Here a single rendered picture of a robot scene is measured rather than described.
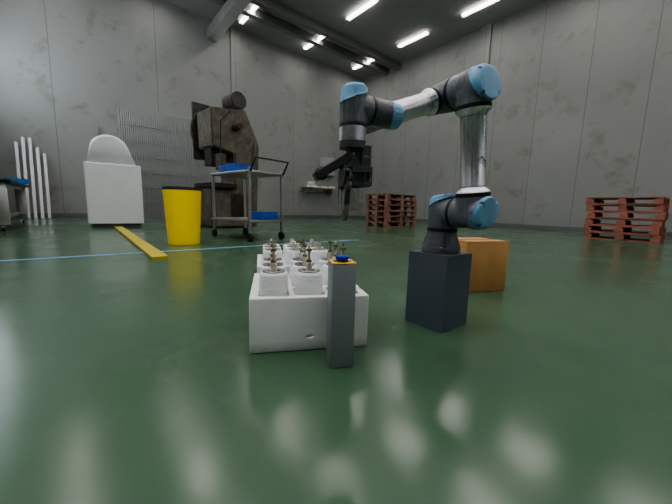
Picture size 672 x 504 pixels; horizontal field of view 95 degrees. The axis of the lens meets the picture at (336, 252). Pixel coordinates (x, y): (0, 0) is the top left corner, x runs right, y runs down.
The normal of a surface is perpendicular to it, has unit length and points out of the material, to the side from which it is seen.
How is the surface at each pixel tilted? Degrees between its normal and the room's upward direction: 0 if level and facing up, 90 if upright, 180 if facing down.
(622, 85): 90
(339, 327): 90
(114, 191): 90
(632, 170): 90
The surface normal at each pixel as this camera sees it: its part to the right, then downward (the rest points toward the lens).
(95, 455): 0.03, -0.99
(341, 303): 0.21, 0.14
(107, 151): 0.60, 0.13
